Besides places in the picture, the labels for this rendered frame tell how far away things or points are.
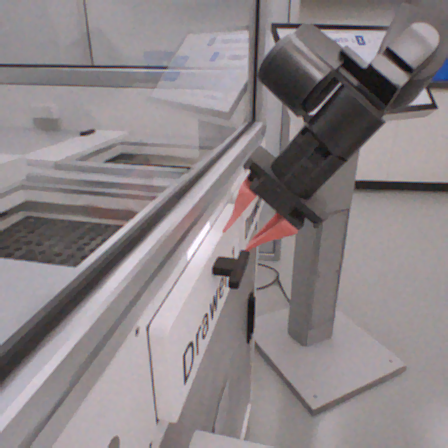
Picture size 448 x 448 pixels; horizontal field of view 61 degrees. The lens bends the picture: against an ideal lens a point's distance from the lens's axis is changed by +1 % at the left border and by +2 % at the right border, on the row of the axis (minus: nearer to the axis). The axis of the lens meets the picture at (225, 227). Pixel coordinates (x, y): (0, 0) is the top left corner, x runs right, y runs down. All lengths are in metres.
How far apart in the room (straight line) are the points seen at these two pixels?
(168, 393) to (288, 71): 0.32
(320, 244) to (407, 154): 2.28
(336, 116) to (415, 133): 3.19
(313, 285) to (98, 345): 1.26
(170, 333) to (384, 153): 3.29
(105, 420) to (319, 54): 0.36
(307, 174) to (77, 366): 0.27
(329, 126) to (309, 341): 1.33
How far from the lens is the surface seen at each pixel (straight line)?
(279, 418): 1.46
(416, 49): 0.40
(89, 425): 0.28
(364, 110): 0.38
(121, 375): 0.30
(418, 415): 1.60
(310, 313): 1.55
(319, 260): 1.43
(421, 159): 3.64
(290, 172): 0.39
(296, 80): 0.40
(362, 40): 1.37
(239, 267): 0.43
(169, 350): 0.33
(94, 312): 0.24
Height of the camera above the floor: 1.13
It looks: 25 degrees down
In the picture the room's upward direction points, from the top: straight up
